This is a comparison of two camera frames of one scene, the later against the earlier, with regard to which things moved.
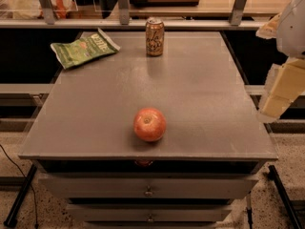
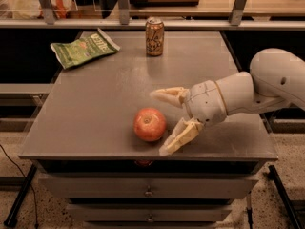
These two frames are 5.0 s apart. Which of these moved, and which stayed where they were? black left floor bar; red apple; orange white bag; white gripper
Moved: white gripper
Stayed: black left floor bar; orange white bag; red apple
